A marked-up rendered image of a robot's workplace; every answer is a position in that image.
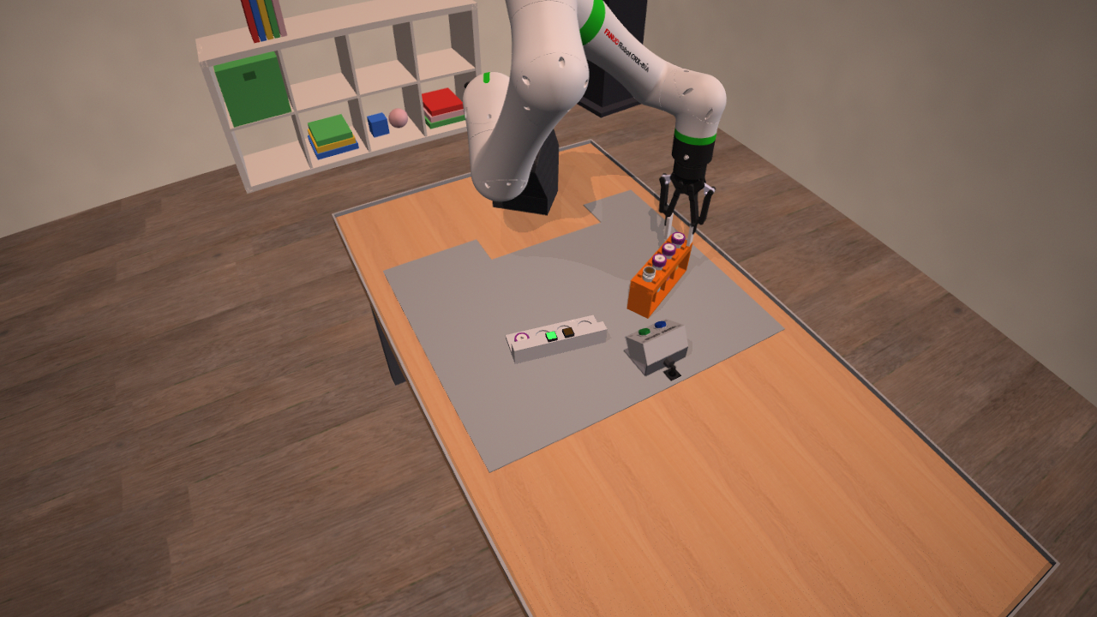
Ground orange tube rack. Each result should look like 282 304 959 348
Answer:
627 239 692 319

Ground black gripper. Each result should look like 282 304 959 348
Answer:
659 160 716 247

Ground grey flat mat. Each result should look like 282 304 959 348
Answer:
383 190 785 473

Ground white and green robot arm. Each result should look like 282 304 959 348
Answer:
463 0 727 201

